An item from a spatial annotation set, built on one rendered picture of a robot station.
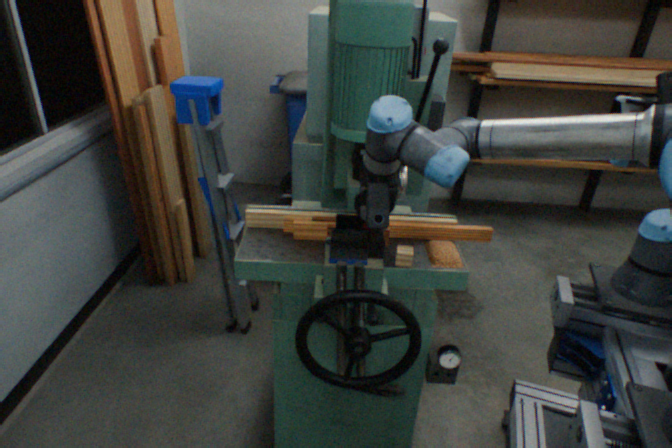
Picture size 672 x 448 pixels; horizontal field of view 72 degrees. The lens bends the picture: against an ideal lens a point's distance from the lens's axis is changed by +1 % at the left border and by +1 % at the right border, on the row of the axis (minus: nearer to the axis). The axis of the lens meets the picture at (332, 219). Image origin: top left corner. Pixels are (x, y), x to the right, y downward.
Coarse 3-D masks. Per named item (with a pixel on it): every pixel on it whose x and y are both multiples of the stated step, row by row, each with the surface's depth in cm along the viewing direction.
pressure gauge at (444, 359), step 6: (444, 348) 123; (450, 348) 122; (456, 348) 123; (438, 354) 124; (444, 354) 122; (450, 354) 122; (456, 354) 122; (438, 360) 123; (444, 360) 123; (456, 360) 123; (462, 360) 123; (444, 366) 124; (450, 366) 124; (456, 366) 124
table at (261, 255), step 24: (264, 240) 126; (288, 240) 127; (312, 240) 127; (408, 240) 130; (240, 264) 118; (264, 264) 117; (288, 264) 117; (312, 264) 117; (384, 264) 118; (384, 288) 114; (432, 288) 120; (456, 288) 120
